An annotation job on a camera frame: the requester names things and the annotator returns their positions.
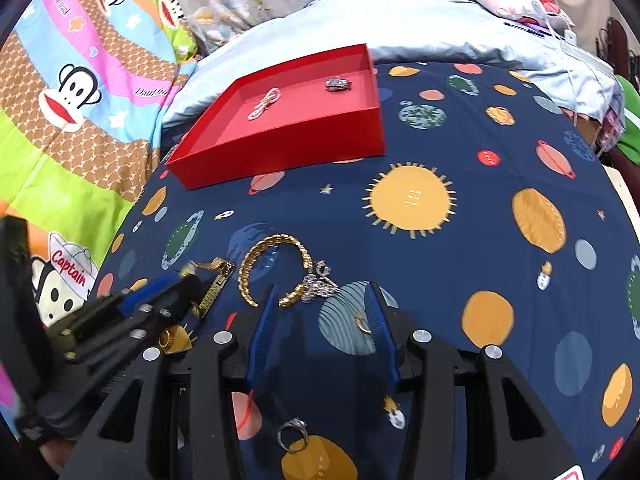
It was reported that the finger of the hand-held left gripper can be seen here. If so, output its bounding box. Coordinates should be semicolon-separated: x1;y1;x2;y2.
65;280;221;362
65;270;193;342

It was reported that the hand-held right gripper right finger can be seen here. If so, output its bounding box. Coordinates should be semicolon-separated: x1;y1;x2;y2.
365;282;581;480

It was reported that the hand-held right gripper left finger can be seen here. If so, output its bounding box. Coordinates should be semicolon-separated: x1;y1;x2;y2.
65;284;281;480

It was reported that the gold wristwatch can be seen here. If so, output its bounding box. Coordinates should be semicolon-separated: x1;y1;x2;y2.
180;256;236;322

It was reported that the silver rhinestone jewelry piece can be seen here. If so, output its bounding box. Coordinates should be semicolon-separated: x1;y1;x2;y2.
300;260;341;303

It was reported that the silver ring with stone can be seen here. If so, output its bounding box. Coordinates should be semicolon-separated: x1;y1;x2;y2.
276;417;308;453

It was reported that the gold chain bracelet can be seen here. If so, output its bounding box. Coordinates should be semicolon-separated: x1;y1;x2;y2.
238;233;315;309

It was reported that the red cardboard box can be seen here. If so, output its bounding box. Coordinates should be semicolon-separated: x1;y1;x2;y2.
165;43;387;191

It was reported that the colourful monkey print blanket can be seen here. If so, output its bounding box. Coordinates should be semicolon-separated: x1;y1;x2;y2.
0;0;201;480

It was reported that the navy planet print cloth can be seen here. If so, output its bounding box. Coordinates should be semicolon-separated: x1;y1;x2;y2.
92;60;640;480

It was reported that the light blue quilt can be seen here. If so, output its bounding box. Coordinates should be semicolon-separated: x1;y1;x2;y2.
161;0;621;133

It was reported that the green cloth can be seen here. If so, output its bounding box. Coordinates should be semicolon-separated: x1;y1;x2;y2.
612;75;640;166

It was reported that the purple notebook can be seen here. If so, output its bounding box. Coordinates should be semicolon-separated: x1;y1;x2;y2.
502;16;553;37

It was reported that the dark metal chair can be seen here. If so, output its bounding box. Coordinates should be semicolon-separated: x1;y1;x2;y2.
595;16;640;63

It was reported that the pearl bracelet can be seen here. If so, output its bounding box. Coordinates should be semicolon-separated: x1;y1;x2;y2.
247;88;282;122

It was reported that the white cable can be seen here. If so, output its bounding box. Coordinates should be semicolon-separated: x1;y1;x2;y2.
530;0;583;128

